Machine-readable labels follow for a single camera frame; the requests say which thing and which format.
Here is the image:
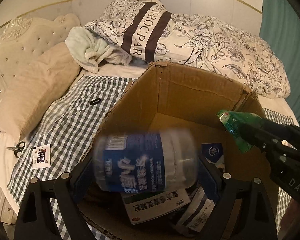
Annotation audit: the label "floral duvet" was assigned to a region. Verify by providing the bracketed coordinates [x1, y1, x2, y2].
[86, 0, 290, 99]

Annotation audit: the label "mint green towel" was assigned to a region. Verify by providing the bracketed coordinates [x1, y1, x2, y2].
[65, 27, 132, 74]

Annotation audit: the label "cardboard box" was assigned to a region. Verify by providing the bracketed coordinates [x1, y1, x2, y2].
[78, 62, 278, 239]

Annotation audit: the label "beige pillow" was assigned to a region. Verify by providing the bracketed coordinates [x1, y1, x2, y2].
[0, 42, 80, 142]

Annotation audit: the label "clear jar blue label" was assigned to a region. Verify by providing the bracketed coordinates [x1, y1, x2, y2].
[92, 128, 198, 194]

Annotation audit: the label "green snack wrapper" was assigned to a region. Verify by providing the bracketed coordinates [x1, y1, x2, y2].
[217, 109, 263, 153]

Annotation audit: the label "teal curtain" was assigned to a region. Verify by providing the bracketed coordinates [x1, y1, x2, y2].
[260, 0, 300, 125]

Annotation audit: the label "green white medicine box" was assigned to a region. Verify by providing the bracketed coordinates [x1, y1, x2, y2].
[122, 189, 191, 225]

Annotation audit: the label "black scissors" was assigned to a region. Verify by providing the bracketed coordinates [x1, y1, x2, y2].
[6, 141, 26, 159]

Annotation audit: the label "small printed sachet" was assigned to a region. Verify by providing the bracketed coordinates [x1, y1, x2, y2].
[32, 144, 51, 170]

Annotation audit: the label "tufted cream headboard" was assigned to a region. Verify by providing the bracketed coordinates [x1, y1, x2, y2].
[0, 14, 81, 100]

